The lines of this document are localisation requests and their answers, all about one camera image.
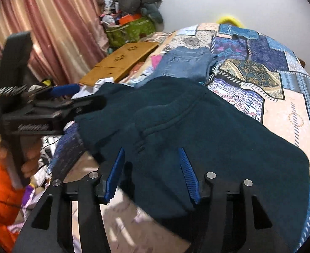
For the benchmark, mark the orange box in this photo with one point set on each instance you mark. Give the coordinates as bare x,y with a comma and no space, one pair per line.
128,19

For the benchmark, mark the yellow foam tube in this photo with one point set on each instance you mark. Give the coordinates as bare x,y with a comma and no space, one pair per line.
227,19

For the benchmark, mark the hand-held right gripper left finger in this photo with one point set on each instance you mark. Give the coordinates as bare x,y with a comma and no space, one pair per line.
115,174

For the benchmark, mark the dark teal pants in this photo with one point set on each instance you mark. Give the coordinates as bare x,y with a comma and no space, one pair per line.
197,126

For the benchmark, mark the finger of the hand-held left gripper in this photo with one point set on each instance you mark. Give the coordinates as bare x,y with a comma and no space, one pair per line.
86,105
65,89

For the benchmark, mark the person's left hand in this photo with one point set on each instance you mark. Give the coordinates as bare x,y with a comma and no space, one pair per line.
31,158

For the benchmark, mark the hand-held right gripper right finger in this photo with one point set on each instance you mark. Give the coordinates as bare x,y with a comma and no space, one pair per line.
188,176

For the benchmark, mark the blue jeans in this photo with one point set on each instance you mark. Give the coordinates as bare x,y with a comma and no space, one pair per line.
181,63

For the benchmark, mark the green storage bag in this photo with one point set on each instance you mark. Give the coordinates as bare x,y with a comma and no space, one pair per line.
130,33

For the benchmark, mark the patchwork blanket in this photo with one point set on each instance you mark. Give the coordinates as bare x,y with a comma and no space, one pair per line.
289,105

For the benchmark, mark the pink striped curtain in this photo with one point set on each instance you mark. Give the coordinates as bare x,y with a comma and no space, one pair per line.
60,18

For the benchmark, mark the grey-blue plush cloth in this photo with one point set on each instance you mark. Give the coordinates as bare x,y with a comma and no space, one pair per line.
153,13

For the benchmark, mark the striped cloth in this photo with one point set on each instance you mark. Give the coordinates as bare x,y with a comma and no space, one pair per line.
161,37

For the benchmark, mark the wooden lap table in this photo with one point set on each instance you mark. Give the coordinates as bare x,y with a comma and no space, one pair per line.
118,63

